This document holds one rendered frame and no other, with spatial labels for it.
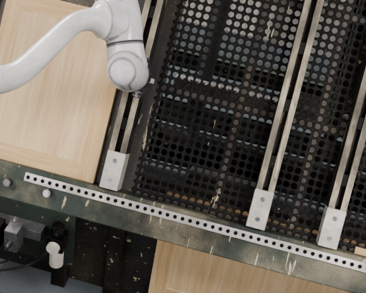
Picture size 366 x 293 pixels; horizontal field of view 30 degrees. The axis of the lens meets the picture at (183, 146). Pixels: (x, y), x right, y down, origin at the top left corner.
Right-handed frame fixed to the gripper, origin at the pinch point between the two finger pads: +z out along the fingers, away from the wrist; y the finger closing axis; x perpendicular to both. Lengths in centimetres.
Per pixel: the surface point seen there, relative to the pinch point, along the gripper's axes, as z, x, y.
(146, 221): 3.6, -10.1, -44.9
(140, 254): 46, -6, -66
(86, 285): 82, 20, -95
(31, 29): 6.5, 43.9, 6.9
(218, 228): 3, -33, -41
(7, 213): 7, 37, -56
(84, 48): 6.7, 24.6, 5.1
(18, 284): 74, 48, -100
